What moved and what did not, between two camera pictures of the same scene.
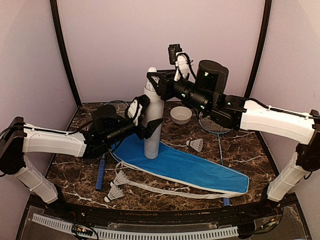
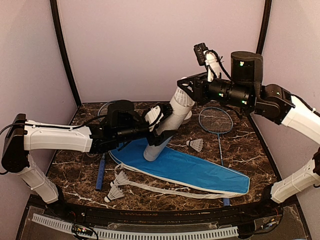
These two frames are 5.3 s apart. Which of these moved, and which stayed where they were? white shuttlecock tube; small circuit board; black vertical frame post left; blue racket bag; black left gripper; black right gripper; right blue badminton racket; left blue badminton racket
Moved: black right gripper; white shuttlecock tube; black left gripper
Stayed: blue racket bag; left blue badminton racket; small circuit board; black vertical frame post left; right blue badminton racket
